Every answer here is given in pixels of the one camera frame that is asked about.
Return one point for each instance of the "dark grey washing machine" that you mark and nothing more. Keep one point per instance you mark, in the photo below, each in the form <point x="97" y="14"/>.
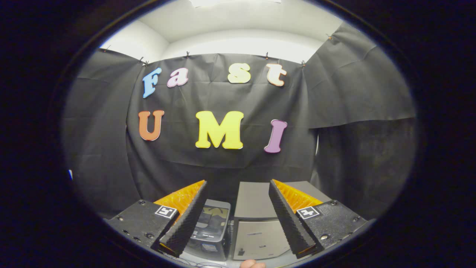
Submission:
<point x="212" y="247"/>

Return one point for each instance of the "grey cabinet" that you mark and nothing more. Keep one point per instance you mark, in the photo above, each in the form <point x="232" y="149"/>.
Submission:
<point x="256" y="201"/>

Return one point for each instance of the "white ceiling light panel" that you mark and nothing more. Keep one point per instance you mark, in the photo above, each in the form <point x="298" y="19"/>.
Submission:
<point x="234" y="3"/>

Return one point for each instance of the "black backdrop cloth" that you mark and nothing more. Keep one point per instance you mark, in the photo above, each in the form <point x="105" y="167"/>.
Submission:
<point x="186" y="100"/>

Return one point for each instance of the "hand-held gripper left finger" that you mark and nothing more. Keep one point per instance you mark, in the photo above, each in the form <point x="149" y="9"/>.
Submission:
<point x="187" y="219"/>

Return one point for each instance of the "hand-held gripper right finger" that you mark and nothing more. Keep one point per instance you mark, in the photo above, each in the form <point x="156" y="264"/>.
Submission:
<point x="288" y="219"/>

